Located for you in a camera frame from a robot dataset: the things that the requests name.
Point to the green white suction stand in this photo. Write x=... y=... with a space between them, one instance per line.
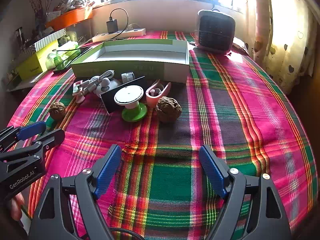
x=130 y=97

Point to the pink small case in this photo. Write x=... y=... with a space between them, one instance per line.
x=151 y=100

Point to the person's left hand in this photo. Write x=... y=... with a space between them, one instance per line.
x=17 y=206

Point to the brown walnut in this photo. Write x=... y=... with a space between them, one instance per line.
x=57 y=110
x=168 y=109

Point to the white ribbed round knob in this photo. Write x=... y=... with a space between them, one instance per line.
x=127 y=76

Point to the pink white small holder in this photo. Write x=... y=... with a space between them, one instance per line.
x=79 y=99

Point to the heart print curtain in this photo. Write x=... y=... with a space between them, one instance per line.
x=287 y=42

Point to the white panda toy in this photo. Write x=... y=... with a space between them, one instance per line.
x=110 y=87

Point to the white power strip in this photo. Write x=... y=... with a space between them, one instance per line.
x=112 y=35

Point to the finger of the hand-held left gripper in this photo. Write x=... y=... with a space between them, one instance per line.
x=32 y=130
x=50 y=137

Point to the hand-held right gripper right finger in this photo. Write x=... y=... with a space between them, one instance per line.
x=212 y=170

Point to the green tissue pack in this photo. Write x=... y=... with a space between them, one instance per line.
x=66 y=46

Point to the pink green plaid blanket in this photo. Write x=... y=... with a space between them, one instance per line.
x=225 y=105

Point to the white plug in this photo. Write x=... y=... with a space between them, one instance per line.
x=132 y=26

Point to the green white cardboard box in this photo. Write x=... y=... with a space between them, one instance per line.
x=140 y=67

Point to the black charger adapter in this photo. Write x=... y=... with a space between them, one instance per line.
x=112 y=26

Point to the black card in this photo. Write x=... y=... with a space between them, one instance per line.
x=110 y=102

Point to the striped box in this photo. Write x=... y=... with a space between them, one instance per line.
x=47 y=40

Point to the orange tray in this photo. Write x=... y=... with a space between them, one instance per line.
x=72 y=17

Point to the yellow box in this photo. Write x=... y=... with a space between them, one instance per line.
x=32 y=65

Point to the black smartphone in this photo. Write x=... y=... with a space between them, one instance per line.
x=67 y=62

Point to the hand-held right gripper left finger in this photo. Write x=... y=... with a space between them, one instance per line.
x=108 y=172

